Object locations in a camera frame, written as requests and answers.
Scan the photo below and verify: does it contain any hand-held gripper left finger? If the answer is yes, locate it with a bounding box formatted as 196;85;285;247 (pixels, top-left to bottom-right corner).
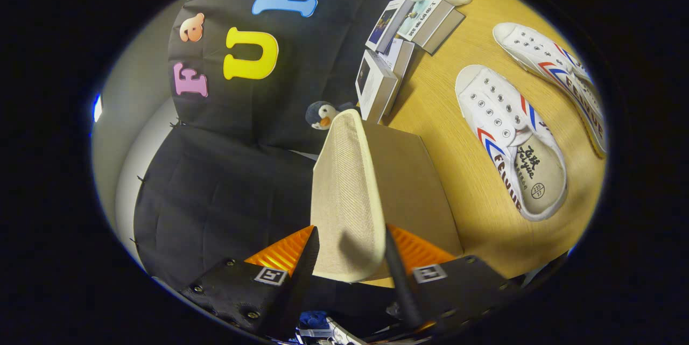
179;225;322;341

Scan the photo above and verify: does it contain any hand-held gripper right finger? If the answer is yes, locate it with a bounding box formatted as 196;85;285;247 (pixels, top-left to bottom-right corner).
383;224;520;335

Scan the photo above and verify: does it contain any beige fabric storage box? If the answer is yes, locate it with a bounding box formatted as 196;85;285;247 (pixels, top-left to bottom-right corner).
311;109;465;287

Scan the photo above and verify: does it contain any white sneaker shoe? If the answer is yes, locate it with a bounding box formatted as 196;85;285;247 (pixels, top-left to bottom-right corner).
493;22;608;160
455;64;568;222

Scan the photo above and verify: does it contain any person's blue shoe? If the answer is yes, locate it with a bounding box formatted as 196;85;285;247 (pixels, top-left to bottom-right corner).
296;310;367;345

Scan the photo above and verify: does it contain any black backdrop cloth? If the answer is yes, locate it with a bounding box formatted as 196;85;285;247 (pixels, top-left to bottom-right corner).
132;0;463;292

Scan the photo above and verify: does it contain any grey penguin plush toy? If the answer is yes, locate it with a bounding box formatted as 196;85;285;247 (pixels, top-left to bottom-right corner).
305;101;356;131

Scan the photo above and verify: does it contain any white book with portrait cover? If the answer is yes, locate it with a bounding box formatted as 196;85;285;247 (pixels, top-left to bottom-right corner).
355;49;402;125

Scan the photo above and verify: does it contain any plain white book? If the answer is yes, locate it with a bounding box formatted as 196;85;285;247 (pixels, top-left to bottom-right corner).
377;37;416;114

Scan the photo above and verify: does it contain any dark thin book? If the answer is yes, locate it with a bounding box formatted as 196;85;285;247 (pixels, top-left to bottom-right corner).
428;9;466;56

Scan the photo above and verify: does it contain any book with teal cover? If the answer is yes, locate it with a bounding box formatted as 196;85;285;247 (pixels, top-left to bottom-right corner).
397;0;455;48

